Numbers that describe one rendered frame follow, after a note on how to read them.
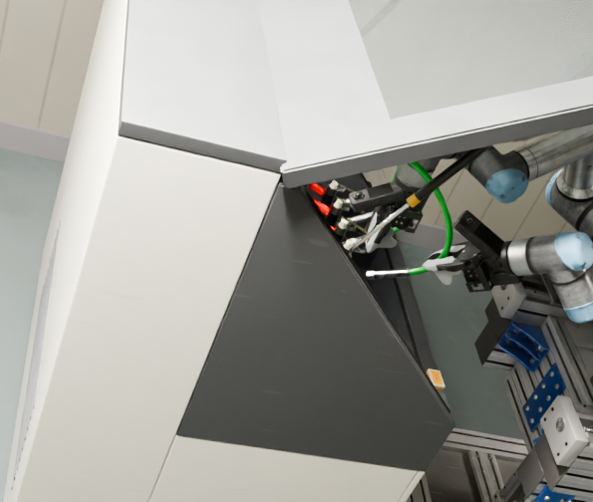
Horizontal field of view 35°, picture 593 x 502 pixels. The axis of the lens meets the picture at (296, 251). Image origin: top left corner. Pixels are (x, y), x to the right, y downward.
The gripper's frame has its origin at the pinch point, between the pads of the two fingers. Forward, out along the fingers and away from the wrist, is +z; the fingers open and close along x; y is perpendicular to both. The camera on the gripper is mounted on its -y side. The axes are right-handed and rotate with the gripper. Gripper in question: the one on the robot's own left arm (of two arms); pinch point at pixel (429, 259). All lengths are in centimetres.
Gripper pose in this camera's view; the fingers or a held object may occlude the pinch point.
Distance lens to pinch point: 205.9
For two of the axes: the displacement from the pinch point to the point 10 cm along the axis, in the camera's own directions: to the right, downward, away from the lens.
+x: 5.2, -5.5, 6.5
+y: 4.4, 8.3, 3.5
